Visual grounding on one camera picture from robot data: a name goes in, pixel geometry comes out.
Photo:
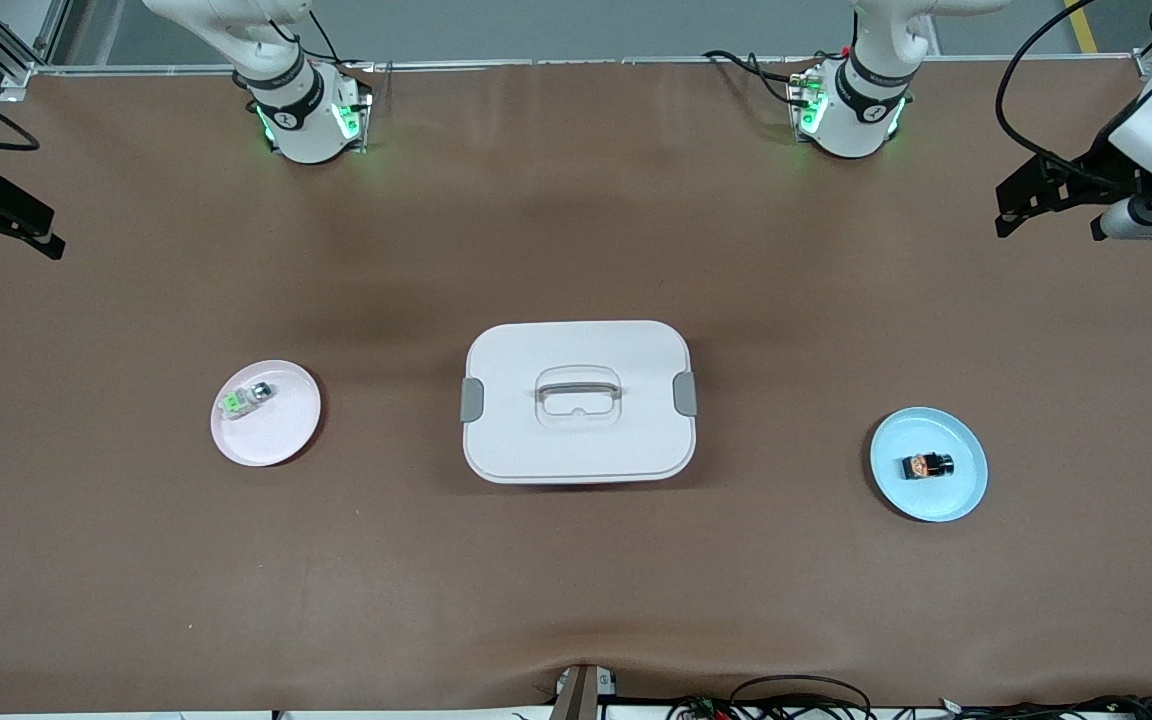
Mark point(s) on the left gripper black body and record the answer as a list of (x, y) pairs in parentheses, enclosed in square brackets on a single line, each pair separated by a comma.
[(1094, 163)]

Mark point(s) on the orange black switch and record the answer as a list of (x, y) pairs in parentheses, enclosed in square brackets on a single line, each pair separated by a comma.
[(926, 466)]

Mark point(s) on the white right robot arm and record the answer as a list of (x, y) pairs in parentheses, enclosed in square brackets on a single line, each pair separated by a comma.
[(306, 130)]

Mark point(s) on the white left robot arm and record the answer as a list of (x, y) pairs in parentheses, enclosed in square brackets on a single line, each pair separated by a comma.
[(861, 130)]

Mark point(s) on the light blue round plate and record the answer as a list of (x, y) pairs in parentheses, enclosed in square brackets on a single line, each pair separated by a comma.
[(936, 500)]

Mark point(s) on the pink round plate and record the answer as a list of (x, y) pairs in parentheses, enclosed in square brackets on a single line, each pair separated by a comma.
[(281, 435)]

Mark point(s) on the grey box latch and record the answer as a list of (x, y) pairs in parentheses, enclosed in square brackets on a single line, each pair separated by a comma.
[(472, 400), (685, 394)]

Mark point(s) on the white lidded storage box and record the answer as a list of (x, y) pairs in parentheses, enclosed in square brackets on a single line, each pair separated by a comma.
[(576, 450)]

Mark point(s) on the brown table mat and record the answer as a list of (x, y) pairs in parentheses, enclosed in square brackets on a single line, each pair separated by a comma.
[(576, 600)]

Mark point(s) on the green clear switch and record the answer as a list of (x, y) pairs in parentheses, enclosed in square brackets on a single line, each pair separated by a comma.
[(241, 402)]

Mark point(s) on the metal table edge bracket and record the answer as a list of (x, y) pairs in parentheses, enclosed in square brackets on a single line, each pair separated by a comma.
[(581, 695)]

